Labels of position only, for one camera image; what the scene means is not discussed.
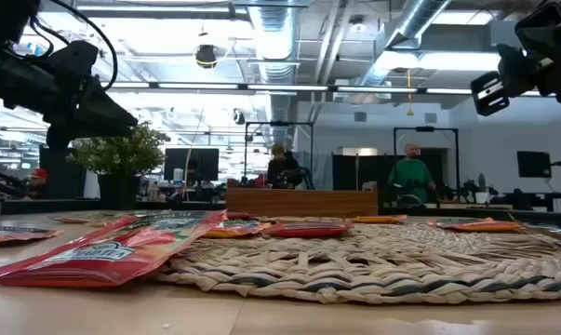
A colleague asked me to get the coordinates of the orange peach tea packet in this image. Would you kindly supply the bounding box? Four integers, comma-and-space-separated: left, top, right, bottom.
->
0, 226, 63, 247
428, 217, 523, 233
203, 218, 272, 239
349, 214, 407, 224

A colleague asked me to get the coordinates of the black upright panel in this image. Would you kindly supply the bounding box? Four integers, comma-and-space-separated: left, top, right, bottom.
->
38, 146, 87, 201

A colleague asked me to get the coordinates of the black metal frame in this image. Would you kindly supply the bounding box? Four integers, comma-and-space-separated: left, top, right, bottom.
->
393, 126, 461, 201
244, 120, 314, 190

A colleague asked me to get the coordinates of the wooden tea caddy box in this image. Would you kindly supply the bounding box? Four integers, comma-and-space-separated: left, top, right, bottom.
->
225, 179, 379, 219

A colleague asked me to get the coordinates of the round woven straw placemat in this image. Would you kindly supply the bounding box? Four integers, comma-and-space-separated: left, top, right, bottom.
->
156, 216, 561, 306

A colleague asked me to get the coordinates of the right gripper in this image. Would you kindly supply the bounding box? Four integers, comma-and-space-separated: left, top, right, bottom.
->
470, 44, 551, 117

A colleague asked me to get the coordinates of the black ceiling dome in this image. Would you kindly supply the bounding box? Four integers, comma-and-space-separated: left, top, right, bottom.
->
194, 44, 218, 70

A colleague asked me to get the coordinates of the black desk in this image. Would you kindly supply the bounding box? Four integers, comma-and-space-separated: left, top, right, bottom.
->
502, 189, 561, 213

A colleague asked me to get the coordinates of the green plant in black pot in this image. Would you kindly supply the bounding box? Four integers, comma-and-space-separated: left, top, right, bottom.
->
67, 121, 170, 210

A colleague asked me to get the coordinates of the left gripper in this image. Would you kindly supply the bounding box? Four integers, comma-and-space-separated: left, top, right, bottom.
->
40, 69, 140, 150

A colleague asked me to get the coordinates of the black table edge rail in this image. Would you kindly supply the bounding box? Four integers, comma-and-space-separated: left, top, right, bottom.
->
0, 198, 561, 229

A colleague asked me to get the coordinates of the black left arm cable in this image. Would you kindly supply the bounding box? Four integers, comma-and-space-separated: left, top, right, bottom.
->
28, 0, 119, 92

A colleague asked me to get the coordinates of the person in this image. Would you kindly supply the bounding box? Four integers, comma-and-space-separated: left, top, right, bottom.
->
23, 167, 49, 201
266, 142, 304, 190
387, 142, 437, 206

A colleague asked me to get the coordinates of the black wall monitor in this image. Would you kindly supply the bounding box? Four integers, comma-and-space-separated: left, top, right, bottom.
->
515, 151, 552, 179

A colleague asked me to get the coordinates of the yellow hanging cord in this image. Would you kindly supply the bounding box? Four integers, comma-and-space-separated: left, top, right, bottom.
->
405, 69, 415, 117

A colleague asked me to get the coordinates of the small cactus white pot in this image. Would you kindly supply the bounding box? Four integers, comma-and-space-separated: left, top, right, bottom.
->
474, 171, 491, 205

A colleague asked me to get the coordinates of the black desk monitor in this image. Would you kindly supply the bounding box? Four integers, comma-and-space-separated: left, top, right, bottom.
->
163, 147, 220, 182

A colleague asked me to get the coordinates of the linear ceiling light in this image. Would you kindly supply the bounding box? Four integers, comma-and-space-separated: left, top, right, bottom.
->
107, 82, 546, 97

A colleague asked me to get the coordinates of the silver ventilation duct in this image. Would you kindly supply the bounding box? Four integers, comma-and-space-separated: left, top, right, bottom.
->
249, 4, 300, 136
354, 0, 451, 89

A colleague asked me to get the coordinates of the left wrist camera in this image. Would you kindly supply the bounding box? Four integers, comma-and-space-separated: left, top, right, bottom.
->
46, 40, 100, 75

